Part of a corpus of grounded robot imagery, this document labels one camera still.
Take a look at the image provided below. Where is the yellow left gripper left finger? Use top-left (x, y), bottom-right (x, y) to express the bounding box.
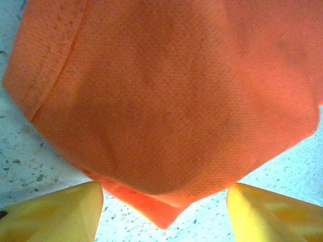
top-left (0, 180), bottom-right (104, 242)

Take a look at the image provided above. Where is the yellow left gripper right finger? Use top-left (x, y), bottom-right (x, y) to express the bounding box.
top-left (226, 183), bottom-right (323, 242)

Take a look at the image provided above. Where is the orange mesh t-shirt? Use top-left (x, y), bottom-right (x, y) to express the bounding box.
top-left (2, 0), bottom-right (323, 230)

